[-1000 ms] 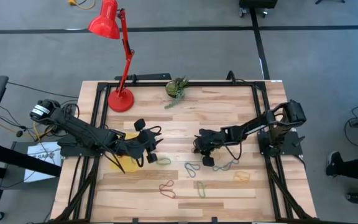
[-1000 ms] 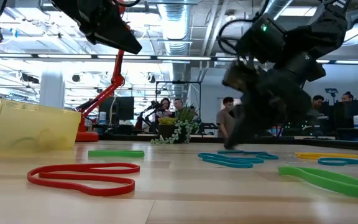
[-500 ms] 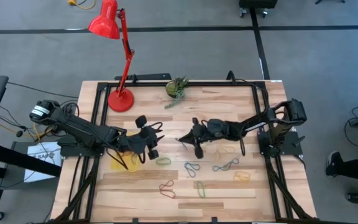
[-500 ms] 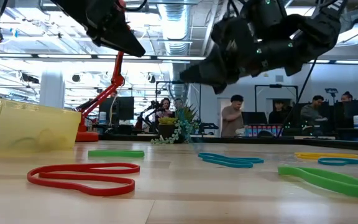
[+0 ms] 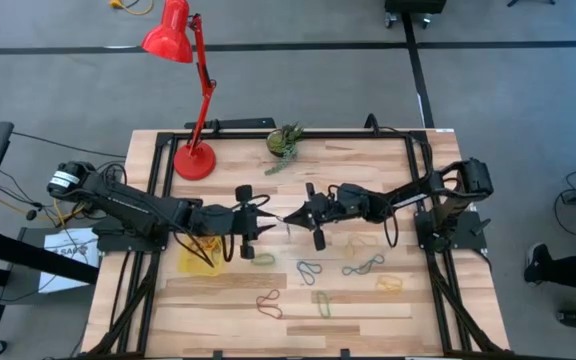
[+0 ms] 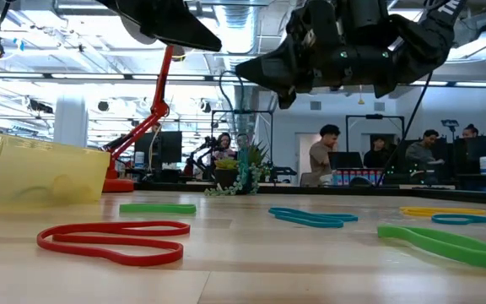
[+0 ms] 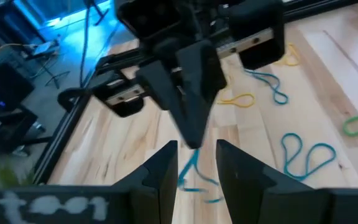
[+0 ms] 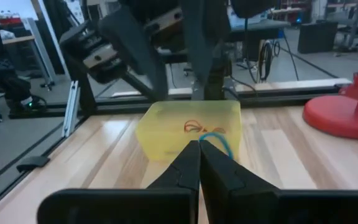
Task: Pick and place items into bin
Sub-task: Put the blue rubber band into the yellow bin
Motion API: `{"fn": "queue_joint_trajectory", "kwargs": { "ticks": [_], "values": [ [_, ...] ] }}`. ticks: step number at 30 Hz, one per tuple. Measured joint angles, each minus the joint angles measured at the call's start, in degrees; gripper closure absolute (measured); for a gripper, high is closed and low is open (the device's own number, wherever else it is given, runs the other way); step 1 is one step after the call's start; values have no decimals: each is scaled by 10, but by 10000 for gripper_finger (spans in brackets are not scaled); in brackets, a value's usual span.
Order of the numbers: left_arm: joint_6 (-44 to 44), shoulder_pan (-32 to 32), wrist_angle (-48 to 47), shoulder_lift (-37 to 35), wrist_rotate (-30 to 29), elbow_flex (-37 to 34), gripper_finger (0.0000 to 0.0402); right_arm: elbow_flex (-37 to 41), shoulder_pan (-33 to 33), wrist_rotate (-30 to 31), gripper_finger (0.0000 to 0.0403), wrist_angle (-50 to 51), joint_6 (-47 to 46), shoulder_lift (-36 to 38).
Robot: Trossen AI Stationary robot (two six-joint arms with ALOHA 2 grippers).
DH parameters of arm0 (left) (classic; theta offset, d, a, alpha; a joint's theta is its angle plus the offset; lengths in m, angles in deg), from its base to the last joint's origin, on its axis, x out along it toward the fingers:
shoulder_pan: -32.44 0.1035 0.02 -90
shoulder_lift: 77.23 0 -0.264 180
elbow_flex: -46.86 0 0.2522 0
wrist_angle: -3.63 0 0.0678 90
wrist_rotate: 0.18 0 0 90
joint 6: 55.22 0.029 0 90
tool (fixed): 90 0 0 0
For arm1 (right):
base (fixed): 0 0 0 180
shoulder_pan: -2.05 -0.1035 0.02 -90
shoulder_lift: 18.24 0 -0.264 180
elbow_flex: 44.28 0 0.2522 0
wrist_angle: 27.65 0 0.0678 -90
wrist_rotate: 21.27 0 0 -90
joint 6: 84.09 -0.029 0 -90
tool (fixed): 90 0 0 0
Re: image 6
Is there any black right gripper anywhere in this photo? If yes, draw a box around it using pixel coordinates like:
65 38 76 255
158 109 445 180
234 0 398 111

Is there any blue rubber band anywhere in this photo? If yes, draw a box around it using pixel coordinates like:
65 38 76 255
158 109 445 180
430 213 486 225
267 206 359 229

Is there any green rubber band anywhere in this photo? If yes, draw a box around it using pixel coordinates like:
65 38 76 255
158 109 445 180
119 203 197 214
376 225 486 272

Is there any yellow rubber band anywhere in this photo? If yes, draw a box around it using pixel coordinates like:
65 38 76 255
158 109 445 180
398 205 486 218

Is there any yellow translucent plastic bin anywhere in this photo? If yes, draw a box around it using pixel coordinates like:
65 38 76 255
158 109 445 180
0 129 112 210

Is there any red rubber band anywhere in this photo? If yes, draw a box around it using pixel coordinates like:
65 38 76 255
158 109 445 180
35 220 192 268

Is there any person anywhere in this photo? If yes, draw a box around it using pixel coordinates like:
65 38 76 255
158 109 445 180
300 123 343 187
363 135 397 169
213 132 239 172
462 122 480 139
236 133 251 155
405 128 446 168

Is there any red desk lamp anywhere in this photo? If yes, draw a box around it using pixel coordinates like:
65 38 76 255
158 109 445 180
100 15 176 194

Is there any linear ceiling light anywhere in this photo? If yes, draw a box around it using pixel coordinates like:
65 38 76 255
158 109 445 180
0 72 486 88

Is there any black computer monitor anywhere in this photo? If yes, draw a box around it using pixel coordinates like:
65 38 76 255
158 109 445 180
327 150 365 171
135 130 183 171
453 135 486 174

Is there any potted succulent plant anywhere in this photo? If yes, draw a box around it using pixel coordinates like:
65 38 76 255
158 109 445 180
203 141 272 198

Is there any colourful striped box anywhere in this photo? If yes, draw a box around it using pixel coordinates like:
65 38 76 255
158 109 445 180
332 167 385 187

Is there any white column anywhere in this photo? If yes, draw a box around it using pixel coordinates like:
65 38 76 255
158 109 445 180
52 95 90 147

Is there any studio light on stand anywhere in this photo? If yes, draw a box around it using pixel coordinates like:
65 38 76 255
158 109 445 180
440 118 461 143

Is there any black metal gantry frame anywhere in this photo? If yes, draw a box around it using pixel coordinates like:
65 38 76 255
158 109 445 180
345 112 406 153
210 108 274 178

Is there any silver ventilation duct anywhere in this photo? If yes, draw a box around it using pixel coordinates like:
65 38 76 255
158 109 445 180
215 0 261 136

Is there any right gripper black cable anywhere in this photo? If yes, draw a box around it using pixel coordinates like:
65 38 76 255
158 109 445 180
375 69 435 187

